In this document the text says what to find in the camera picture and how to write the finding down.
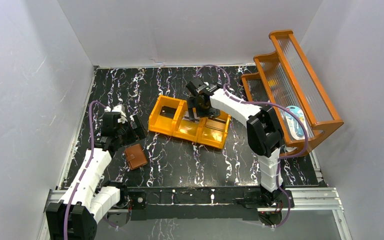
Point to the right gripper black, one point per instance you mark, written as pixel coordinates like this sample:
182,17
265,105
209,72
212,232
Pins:
193,102

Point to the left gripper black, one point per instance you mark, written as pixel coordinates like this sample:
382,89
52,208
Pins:
134,126

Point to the black credit card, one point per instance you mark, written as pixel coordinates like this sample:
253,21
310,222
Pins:
168,112

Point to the brown leather card holder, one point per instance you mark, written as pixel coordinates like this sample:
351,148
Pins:
135,157

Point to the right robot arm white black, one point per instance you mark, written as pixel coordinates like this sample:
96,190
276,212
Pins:
263,130

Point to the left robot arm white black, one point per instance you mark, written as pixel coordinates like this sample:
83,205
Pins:
75,216

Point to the card in right bin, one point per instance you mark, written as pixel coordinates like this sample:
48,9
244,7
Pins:
216,124

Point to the middle orange bin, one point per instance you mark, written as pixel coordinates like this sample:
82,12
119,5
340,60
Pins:
183,127

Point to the orange bin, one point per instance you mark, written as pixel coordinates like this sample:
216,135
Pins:
183,127
214,138
158,123

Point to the left orange bin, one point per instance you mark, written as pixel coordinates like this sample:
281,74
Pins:
158,123

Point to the right orange bin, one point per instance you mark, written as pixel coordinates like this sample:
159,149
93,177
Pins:
214,138

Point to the orange wooden shelf rack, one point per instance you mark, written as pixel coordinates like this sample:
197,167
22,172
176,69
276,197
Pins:
287,78

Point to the blue packaged item on shelf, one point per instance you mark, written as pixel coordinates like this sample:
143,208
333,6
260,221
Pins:
295,129

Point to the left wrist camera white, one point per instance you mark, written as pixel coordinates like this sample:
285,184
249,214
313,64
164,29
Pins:
120,109

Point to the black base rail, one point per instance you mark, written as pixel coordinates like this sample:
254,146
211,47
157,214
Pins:
217,212

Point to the aluminium frame rail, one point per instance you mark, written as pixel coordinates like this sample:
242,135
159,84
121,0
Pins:
298,199

